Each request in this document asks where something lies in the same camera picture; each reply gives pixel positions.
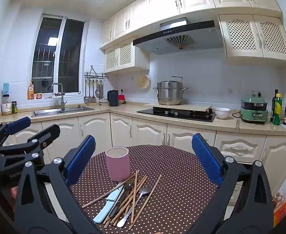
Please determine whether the light blue sheathed knife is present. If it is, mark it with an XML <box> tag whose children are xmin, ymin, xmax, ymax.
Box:
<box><xmin>93</xmin><ymin>185</ymin><xmax>124</xmax><ymax>224</ymax></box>

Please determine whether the wall utensil rack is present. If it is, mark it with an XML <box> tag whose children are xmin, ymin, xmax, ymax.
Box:
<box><xmin>84</xmin><ymin>65</ymin><xmax>109</xmax><ymax>80</ymax></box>

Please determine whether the small lattice door cabinet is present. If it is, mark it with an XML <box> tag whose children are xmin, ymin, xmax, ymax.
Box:
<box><xmin>104</xmin><ymin>38</ymin><xmax>150</xmax><ymax>74</ymax></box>

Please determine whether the white label glass jar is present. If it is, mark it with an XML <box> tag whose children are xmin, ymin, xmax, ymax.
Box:
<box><xmin>1</xmin><ymin>94</ymin><xmax>12</xmax><ymax>116</ymax></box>

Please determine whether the round bamboo trivet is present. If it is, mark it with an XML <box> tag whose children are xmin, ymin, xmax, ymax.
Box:
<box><xmin>137</xmin><ymin>74</ymin><xmax>150</xmax><ymax>89</ymax></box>

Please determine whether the orange cardboard box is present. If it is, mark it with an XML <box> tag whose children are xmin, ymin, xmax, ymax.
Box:
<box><xmin>273</xmin><ymin>188</ymin><xmax>286</xmax><ymax>229</ymax></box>

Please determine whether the pile of wooden chopsticks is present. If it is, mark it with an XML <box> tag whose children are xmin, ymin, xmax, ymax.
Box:
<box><xmin>82</xmin><ymin>170</ymin><xmax>162</xmax><ymax>230</ymax></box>

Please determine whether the black gas stove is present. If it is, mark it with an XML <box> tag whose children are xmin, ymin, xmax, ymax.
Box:
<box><xmin>136</xmin><ymin>106</ymin><xmax>216</xmax><ymax>123</ymax></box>

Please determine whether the kitchen window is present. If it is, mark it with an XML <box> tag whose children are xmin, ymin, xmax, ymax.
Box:
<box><xmin>32</xmin><ymin>14</ymin><xmax>85</xmax><ymax>95</ymax></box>

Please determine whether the beige kitchen countertop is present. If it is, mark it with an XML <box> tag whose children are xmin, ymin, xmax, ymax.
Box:
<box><xmin>0</xmin><ymin>102</ymin><xmax>286</xmax><ymax>136</ymax></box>

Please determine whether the orange dish soap bottle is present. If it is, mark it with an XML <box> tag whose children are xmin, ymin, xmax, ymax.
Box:
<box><xmin>28</xmin><ymin>80</ymin><xmax>35</xmax><ymax>100</ymax></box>

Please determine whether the green multi cooker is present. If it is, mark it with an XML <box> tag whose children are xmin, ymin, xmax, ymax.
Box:
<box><xmin>239</xmin><ymin>91</ymin><xmax>269</xmax><ymax>124</ymax></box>

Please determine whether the stainless steel steamer pot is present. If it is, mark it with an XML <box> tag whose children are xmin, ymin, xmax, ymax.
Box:
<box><xmin>153</xmin><ymin>76</ymin><xmax>188</xmax><ymax>106</ymax></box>

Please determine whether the white bowl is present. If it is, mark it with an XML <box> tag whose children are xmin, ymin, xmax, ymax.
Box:
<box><xmin>214</xmin><ymin>107</ymin><xmax>231</xmax><ymax>120</ymax></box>

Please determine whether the green bottle yellow cap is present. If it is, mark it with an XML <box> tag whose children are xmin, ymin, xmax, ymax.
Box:
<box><xmin>273</xmin><ymin>93</ymin><xmax>283</xmax><ymax>126</ymax></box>

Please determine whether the stainless steel sink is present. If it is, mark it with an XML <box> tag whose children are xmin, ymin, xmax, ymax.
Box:
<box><xmin>31</xmin><ymin>106</ymin><xmax>95</xmax><ymax>117</ymax></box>

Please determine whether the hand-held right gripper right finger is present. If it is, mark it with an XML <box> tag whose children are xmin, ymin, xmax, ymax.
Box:
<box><xmin>192</xmin><ymin>133</ymin><xmax>273</xmax><ymax>234</ymax></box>

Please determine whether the dark oil bottle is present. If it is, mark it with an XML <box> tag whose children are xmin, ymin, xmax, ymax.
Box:
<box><xmin>270</xmin><ymin>89</ymin><xmax>279</xmax><ymax>122</ymax></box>

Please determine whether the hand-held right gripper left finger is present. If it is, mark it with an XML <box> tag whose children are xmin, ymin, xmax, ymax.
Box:
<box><xmin>14</xmin><ymin>135</ymin><xmax>104</xmax><ymax>234</ymax></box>

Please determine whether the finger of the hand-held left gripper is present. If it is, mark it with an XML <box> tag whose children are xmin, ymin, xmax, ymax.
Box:
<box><xmin>0</xmin><ymin>116</ymin><xmax>31</xmax><ymax>149</ymax></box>
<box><xmin>0</xmin><ymin>124</ymin><xmax>61</xmax><ymax>176</ymax></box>

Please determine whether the brown polka dot tablecloth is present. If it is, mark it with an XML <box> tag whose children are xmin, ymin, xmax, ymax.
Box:
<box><xmin>70</xmin><ymin>144</ymin><xmax>228</xmax><ymax>234</ymax></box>

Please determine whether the metal spoon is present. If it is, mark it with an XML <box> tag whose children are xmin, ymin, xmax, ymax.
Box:
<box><xmin>117</xmin><ymin>186</ymin><xmax>152</xmax><ymax>228</ymax></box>
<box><xmin>108</xmin><ymin>182</ymin><xmax>134</xmax><ymax>218</ymax></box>

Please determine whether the black range hood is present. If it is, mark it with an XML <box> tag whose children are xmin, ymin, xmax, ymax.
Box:
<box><xmin>133</xmin><ymin>17</ymin><xmax>223</xmax><ymax>55</ymax></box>

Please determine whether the large lattice door cabinet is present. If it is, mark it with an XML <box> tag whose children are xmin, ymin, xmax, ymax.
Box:
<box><xmin>218</xmin><ymin>14</ymin><xmax>286</xmax><ymax>65</ymax></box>

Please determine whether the black electric kettle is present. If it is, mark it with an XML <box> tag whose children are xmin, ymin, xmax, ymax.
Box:
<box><xmin>107</xmin><ymin>89</ymin><xmax>120</xmax><ymax>107</ymax></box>

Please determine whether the pink utensil holder cup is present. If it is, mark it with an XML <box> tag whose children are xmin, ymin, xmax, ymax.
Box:
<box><xmin>105</xmin><ymin>147</ymin><xmax>131</xmax><ymax>182</ymax></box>

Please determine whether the metal sink faucet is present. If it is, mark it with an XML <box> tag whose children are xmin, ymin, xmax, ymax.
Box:
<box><xmin>51</xmin><ymin>83</ymin><xmax>67</xmax><ymax>111</ymax></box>

